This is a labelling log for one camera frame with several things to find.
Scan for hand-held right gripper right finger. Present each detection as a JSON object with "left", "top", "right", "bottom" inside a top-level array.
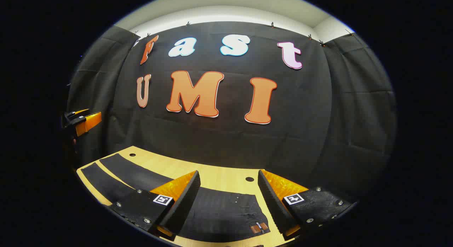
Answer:
[{"left": 258, "top": 169, "right": 357, "bottom": 240}]

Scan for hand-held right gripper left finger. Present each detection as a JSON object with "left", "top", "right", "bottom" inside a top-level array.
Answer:
[{"left": 110, "top": 170, "right": 200, "bottom": 240}]

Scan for dark jeans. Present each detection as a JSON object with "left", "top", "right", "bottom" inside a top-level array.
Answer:
[{"left": 81, "top": 153, "right": 271, "bottom": 243}]

